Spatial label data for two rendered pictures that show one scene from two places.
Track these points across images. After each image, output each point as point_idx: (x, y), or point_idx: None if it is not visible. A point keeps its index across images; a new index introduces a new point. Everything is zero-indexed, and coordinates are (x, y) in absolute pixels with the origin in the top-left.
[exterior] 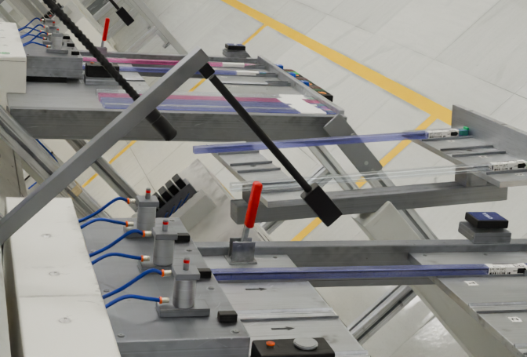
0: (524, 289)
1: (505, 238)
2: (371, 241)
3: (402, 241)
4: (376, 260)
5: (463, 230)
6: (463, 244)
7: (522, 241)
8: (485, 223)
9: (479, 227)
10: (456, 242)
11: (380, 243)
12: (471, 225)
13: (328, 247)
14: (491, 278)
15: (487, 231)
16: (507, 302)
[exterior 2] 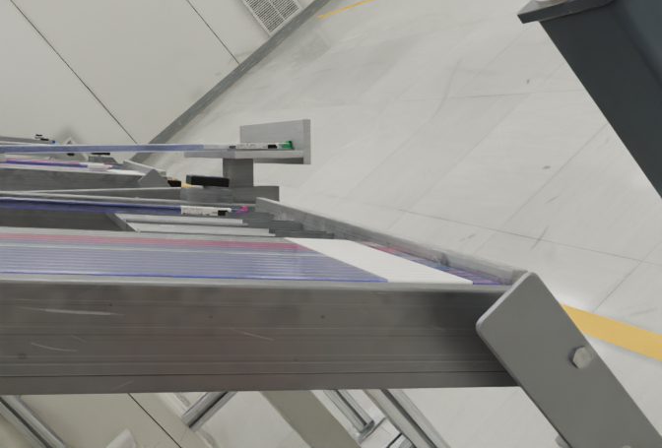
0: (211, 221)
1: (226, 198)
2: (62, 194)
3: (101, 196)
4: (66, 214)
5: (182, 193)
6: (173, 201)
7: (249, 204)
8: (200, 178)
9: (193, 183)
10: (165, 200)
11: (71, 195)
12: (191, 187)
13: (4, 194)
14: (181, 217)
15: (203, 189)
16: (174, 220)
